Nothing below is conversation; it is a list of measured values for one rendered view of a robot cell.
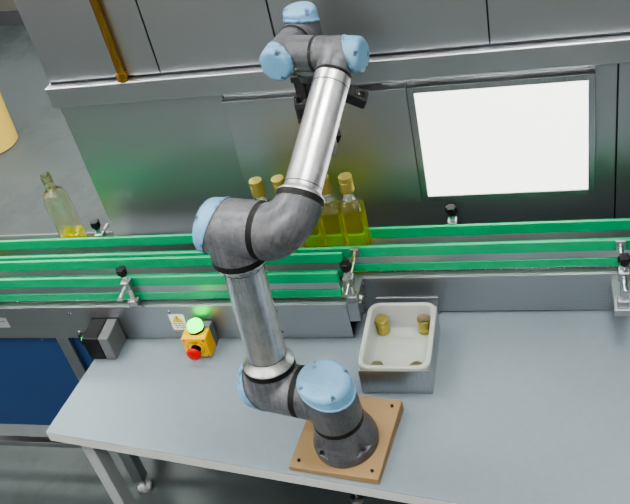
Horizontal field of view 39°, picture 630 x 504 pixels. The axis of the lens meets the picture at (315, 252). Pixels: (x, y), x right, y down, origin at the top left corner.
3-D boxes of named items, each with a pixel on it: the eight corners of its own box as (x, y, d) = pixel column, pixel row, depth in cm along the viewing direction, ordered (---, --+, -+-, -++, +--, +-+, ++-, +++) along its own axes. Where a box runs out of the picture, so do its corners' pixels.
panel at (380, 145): (594, 187, 222) (595, 67, 200) (595, 194, 219) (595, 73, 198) (255, 202, 245) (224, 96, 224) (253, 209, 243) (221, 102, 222)
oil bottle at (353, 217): (375, 255, 234) (362, 190, 220) (372, 269, 229) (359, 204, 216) (354, 255, 235) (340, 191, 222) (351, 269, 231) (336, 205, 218)
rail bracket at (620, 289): (629, 295, 218) (632, 225, 204) (634, 345, 205) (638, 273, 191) (608, 296, 219) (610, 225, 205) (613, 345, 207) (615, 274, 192)
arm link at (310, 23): (273, 16, 186) (290, -2, 192) (284, 62, 193) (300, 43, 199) (306, 16, 183) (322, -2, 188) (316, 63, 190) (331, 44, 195)
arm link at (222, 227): (298, 431, 193) (244, 221, 164) (240, 418, 200) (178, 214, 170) (321, 394, 202) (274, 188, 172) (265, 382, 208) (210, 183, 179)
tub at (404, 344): (440, 326, 227) (437, 301, 221) (433, 393, 210) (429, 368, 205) (374, 326, 231) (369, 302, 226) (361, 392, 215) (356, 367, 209)
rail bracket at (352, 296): (365, 271, 229) (357, 234, 221) (355, 317, 216) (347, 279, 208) (354, 271, 229) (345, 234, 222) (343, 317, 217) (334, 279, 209)
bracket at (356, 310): (369, 295, 232) (364, 276, 227) (363, 321, 225) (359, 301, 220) (355, 296, 232) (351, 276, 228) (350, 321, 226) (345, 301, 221)
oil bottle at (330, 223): (353, 255, 235) (339, 191, 222) (350, 269, 231) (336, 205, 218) (333, 256, 237) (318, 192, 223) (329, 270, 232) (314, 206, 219)
